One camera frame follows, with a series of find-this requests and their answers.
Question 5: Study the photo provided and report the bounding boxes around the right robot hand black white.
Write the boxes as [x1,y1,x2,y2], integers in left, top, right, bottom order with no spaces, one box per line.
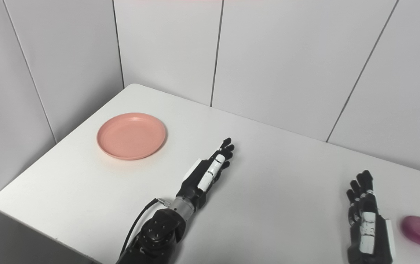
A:
[346,170,396,264]

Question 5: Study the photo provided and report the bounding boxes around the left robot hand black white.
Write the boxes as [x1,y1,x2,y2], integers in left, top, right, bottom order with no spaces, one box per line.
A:
[176,138,235,210]

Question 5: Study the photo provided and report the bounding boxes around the pink round plate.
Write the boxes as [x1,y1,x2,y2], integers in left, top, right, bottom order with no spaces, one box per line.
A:
[96,113,167,161]

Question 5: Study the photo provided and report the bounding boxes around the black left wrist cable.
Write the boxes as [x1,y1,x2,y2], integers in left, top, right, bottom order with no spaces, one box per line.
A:
[119,198,171,257]

